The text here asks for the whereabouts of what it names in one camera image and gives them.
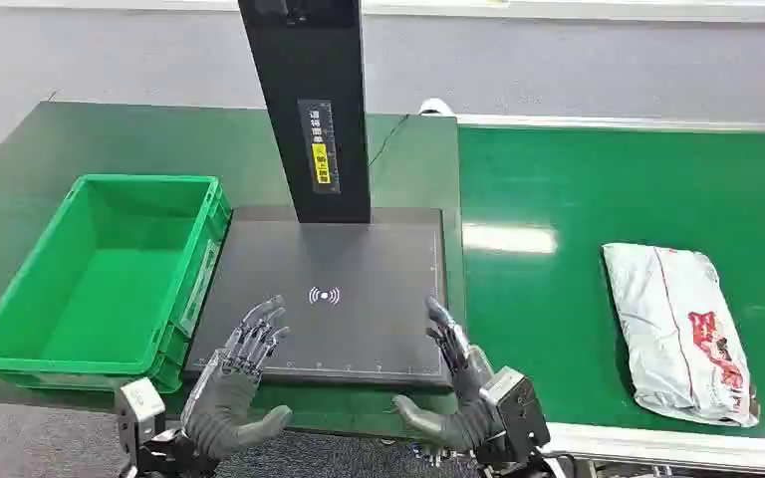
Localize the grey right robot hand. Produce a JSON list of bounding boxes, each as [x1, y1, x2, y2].
[[391, 295, 497, 455]]

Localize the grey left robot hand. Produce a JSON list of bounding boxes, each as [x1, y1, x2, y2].
[[179, 295, 294, 462]]

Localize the green plastic crate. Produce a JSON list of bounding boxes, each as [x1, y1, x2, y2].
[[0, 173, 233, 394]]

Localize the white plastic parcel bag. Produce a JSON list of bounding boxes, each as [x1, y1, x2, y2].
[[601, 242, 761, 429]]

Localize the green conveyor belt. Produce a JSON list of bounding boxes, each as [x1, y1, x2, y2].
[[456, 124, 765, 442]]

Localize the white round object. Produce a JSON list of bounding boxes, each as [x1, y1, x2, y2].
[[418, 97, 455, 118]]

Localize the black scanner column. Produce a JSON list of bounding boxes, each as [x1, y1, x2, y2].
[[237, 0, 373, 226]]

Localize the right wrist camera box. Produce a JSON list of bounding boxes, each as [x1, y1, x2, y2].
[[478, 366, 552, 466]]

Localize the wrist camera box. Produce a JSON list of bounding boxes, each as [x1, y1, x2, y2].
[[478, 366, 552, 466], [114, 376, 167, 478]]

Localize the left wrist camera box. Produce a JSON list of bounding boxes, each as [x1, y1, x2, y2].
[[114, 376, 167, 478]]

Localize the black scanner base plate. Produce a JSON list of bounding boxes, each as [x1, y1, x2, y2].
[[184, 205, 455, 389]]

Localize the black cable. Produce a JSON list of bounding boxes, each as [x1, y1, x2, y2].
[[367, 113, 411, 169]]

